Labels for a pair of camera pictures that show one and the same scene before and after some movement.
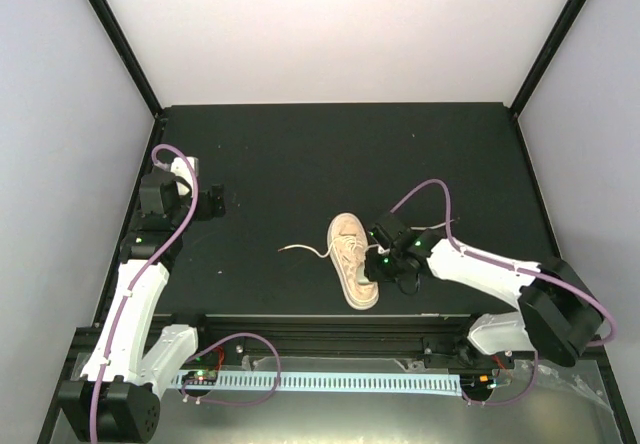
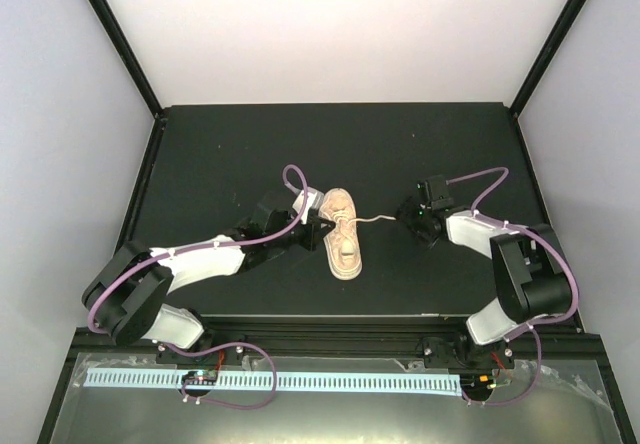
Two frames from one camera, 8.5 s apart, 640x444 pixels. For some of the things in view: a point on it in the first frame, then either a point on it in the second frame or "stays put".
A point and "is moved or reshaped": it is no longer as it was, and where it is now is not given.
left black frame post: (119, 36) stays put
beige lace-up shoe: (352, 250) to (341, 217)
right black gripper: (373, 272) to (405, 212)
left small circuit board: (200, 375) stays put
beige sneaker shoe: (348, 239) is moved or reshaped
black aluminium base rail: (330, 334) stays put
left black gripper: (207, 212) to (316, 231)
